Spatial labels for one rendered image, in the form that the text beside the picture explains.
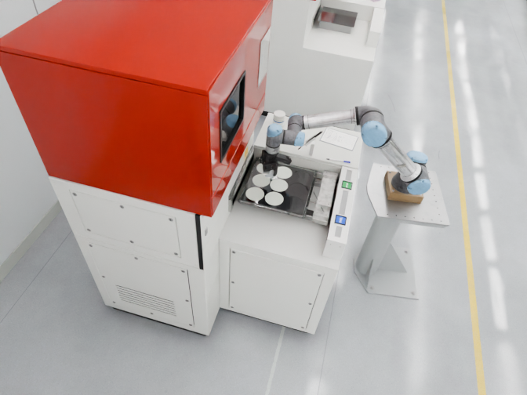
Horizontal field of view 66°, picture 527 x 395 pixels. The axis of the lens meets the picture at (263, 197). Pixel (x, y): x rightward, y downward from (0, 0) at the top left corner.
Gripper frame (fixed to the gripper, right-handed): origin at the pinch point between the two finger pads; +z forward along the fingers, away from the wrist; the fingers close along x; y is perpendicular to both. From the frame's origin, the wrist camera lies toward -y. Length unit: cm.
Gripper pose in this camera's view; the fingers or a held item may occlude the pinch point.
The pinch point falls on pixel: (272, 176)
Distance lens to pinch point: 227.6
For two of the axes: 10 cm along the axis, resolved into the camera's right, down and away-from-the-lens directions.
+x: 2.8, 7.2, -6.4
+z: -0.7, 6.8, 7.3
